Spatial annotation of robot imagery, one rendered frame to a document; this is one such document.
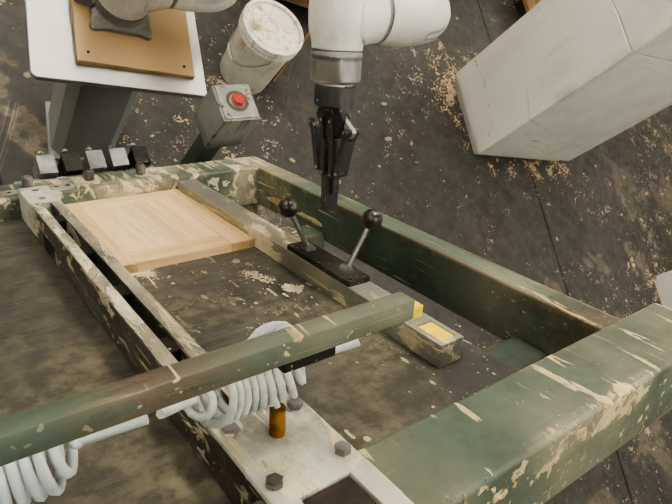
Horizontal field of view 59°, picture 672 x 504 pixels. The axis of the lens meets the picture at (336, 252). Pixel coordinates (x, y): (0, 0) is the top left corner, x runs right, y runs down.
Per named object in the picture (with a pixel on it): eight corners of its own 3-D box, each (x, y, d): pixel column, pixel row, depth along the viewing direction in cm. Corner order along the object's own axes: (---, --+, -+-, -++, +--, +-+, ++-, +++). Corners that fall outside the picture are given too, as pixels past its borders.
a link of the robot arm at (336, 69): (341, 47, 109) (340, 81, 111) (300, 47, 104) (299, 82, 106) (373, 52, 102) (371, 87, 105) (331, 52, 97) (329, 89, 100)
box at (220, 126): (227, 113, 189) (248, 82, 174) (239, 146, 187) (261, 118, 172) (192, 115, 182) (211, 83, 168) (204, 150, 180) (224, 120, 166)
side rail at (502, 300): (274, 200, 176) (274, 164, 172) (628, 387, 96) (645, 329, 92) (256, 203, 173) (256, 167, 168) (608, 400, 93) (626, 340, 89)
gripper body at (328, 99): (366, 86, 104) (362, 138, 108) (337, 80, 111) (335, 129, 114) (332, 87, 100) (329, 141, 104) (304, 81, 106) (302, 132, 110)
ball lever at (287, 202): (311, 243, 117) (286, 190, 109) (323, 250, 115) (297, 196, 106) (297, 255, 116) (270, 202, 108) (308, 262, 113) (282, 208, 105)
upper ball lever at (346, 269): (343, 275, 109) (376, 210, 108) (356, 283, 106) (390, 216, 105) (330, 269, 106) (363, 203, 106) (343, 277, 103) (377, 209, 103)
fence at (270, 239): (195, 192, 159) (194, 178, 158) (460, 358, 91) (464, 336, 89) (177, 195, 156) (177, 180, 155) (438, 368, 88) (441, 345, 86)
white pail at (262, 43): (268, 52, 306) (310, -10, 268) (278, 103, 298) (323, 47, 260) (210, 42, 289) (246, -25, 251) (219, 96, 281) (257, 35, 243)
